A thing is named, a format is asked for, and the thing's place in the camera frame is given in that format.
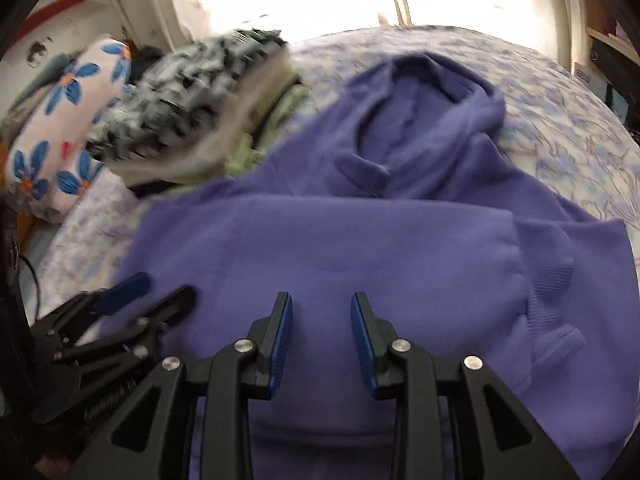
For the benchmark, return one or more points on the dark clothes pile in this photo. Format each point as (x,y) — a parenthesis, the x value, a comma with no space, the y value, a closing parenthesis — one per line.
(147,62)

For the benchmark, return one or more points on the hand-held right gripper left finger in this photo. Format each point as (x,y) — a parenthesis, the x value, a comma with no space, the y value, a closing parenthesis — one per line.
(280,345)

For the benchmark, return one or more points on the wooden bed frame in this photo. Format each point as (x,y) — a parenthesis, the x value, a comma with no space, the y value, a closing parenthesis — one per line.
(35,232)

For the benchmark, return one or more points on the black white graffiti print garment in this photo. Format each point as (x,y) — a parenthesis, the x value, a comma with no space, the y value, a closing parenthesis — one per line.
(190,85)

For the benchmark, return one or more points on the red wall decoration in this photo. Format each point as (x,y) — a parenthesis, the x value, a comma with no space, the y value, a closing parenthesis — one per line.
(55,10)

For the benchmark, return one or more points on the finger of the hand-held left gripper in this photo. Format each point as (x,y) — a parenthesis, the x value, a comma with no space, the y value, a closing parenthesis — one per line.
(170,305)
(125,286)

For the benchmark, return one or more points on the cat print bed blanket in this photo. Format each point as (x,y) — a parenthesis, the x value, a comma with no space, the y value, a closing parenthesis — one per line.
(550,110)

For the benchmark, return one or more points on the purple zip hoodie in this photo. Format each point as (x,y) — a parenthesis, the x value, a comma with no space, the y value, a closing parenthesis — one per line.
(350,240)

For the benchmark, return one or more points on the rolled blue flower blanket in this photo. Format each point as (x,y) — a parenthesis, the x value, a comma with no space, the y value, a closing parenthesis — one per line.
(60,125)

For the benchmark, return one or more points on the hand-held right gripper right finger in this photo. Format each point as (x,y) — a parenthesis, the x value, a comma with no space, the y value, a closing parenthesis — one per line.
(365,350)

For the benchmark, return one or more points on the wooden shelf unit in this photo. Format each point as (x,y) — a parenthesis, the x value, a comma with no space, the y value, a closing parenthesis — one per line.
(600,15)

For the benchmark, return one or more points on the black bag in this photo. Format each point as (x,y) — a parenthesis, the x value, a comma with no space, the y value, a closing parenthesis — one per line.
(617,75)

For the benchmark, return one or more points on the grey cardboard box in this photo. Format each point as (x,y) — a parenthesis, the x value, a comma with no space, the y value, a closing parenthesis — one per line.
(582,72)

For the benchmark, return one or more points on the folded light green garment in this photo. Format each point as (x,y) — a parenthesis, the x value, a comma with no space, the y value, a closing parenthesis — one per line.
(280,110)

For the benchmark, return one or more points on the grey blue cloth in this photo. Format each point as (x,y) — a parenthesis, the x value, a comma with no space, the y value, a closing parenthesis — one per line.
(35,80)

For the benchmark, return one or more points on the cartoon wall sticker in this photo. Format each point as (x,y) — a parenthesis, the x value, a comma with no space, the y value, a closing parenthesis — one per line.
(37,52)

